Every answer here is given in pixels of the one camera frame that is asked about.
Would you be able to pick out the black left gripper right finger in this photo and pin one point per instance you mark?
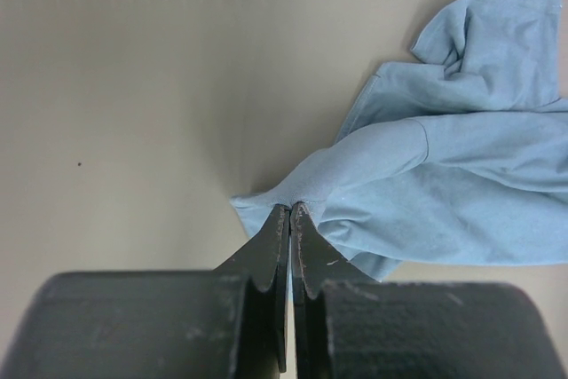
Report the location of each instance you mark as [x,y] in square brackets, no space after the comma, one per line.
[351,326]

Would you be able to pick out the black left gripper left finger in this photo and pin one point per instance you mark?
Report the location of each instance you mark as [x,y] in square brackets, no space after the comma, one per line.
[228,322]

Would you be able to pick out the blue-grey t-shirt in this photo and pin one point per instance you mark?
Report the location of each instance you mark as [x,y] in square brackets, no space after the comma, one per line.
[457,158]

